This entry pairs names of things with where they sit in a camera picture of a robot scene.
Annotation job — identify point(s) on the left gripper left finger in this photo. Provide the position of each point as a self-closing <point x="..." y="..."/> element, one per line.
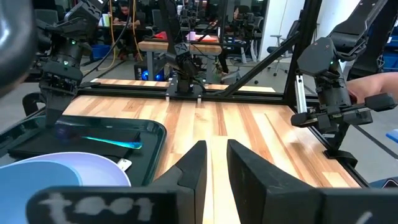
<point x="174" y="199"/>

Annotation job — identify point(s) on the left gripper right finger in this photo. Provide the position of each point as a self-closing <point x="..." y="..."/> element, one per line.
<point x="267" y="199"/>

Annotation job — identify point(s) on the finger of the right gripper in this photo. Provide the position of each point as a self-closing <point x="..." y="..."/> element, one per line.
<point x="50" y="105"/>
<point x="66" y="99"/>

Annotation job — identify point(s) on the white label tag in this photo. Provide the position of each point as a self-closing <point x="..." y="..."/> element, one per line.
<point x="124" y="164"/>

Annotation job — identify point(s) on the iridescent blue fork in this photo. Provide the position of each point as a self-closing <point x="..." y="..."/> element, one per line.
<point x="124" y="144"/>

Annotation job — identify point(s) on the blue bowl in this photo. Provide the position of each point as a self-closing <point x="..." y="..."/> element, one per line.
<point x="31" y="177"/>

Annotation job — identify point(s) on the lavender plate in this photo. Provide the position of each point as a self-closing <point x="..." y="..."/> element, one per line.
<point x="99" y="171"/>

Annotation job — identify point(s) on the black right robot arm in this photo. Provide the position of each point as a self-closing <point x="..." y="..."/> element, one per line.
<point x="183" y="68"/>

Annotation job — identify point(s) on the dark green tray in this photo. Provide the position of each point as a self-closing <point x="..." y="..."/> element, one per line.
<point x="144" y="165"/>

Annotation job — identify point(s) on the blue plastic bin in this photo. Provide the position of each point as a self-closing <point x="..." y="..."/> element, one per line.
<point x="99" y="51"/>

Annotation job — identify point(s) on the black office chair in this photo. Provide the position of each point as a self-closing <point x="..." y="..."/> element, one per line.
<point x="46" y="15"/>

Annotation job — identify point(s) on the pale green cup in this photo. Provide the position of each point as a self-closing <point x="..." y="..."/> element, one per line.
<point x="106" y="20"/>

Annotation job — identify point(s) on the computer with blue lights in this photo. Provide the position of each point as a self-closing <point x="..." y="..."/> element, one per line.
<point x="144" y="74"/>

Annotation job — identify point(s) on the person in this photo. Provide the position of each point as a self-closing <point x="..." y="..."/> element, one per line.
<point x="124" y="12"/>

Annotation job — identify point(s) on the wooden background table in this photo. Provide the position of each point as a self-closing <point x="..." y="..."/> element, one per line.
<point x="161" y="46"/>

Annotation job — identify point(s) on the silver aluminium extrusion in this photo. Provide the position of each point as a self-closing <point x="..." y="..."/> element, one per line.
<point x="301" y="93"/>

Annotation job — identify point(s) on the pink cup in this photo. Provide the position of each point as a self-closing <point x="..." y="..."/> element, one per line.
<point x="191" y="35"/>

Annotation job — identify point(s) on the small blue object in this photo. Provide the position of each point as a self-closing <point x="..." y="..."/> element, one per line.
<point x="393" y="136"/>

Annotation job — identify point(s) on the grey office chair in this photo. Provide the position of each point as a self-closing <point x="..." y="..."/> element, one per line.
<point x="276" y="49"/>

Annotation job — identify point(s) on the red item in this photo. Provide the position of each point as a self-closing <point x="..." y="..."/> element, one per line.
<point x="208" y="39"/>

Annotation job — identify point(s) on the person's hand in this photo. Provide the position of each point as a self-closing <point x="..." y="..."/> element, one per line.
<point x="373" y="85"/>

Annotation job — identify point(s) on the blue storage bins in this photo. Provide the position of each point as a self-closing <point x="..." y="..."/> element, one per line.
<point x="391" y="62"/>

